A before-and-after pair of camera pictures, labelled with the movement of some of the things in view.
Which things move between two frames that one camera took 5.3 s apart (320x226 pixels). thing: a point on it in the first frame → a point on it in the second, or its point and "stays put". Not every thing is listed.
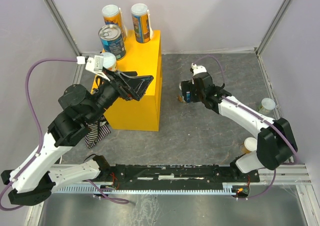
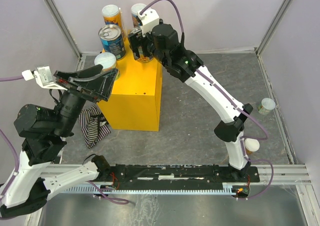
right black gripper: [187, 86] → [137, 40]
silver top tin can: [188, 96] → [141, 46]
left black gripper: [138, 84] → [101, 83]
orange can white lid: [250, 145] stays put
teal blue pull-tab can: [113, 41] stays put
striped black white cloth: [96, 132] stays put
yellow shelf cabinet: [145, 58] stays put
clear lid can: [266, 104] stays put
